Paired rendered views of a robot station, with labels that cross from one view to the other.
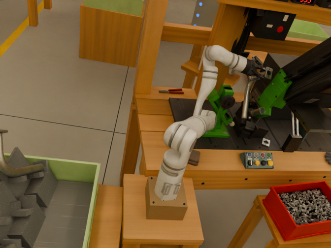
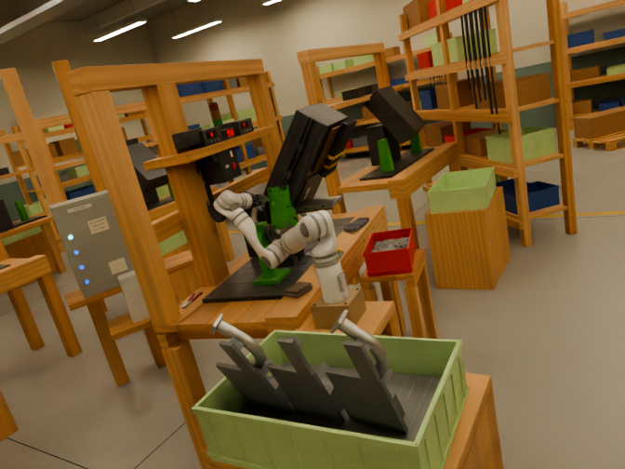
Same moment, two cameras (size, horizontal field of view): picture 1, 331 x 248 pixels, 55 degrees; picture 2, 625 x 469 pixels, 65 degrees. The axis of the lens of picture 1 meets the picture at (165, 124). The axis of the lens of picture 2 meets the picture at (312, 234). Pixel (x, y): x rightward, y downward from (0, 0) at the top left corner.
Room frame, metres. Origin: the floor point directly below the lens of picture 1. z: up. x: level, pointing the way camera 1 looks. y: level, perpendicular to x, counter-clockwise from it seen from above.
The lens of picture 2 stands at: (-0.28, 1.20, 1.67)
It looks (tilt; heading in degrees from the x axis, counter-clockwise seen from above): 16 degrees down; 312
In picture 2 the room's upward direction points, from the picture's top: 13 degrees counter-clockwise
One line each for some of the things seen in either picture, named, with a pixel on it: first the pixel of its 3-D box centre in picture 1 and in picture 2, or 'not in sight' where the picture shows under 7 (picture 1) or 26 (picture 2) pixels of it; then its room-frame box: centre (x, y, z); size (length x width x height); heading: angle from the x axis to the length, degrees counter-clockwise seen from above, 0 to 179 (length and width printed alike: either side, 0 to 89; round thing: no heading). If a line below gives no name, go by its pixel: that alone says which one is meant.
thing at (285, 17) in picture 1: (271, 20); (220, 166); (1.69, -0.40, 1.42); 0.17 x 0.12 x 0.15; 108
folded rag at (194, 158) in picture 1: (189, 155); (298, 289); (1.10, -0.15, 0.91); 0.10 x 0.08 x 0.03; 87
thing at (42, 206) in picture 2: not in sight; (99, 171); (9.04, -3.47, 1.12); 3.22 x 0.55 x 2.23; 98
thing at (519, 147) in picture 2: not in sight; (471, 105); (1.83, -3.90, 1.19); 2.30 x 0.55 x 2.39; 138
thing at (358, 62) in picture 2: not in sight; (383, 102); (5.66, -8.50, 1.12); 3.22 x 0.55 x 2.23; 8
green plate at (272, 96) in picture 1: (279, 92); (283, 206); (1.45, -0.52, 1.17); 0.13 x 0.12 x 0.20; 108
